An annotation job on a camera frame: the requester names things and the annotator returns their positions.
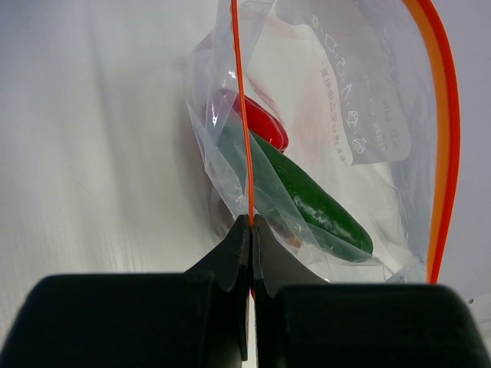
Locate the fake red bell pepper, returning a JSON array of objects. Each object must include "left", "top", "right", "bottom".
[{"left": 213, "top": 89, "right": 289, "bottom": 153}]

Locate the fake green cucumber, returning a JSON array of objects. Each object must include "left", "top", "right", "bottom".
[{"left": 218, "top": 126, "right": 374, "bottom": 264}]

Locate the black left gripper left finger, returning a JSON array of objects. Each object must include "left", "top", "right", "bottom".
[{"left": 1, "top": 215, "right": 251, "bottom": 367}]

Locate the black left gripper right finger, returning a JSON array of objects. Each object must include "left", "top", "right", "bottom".
[{"left": 251, "top": 216, "right": 490, "bottom": 367}]

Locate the clear zip top bag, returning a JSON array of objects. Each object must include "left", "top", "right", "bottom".
[{"left": 186, "top": 1, "right": 460, "bottom": 284}]

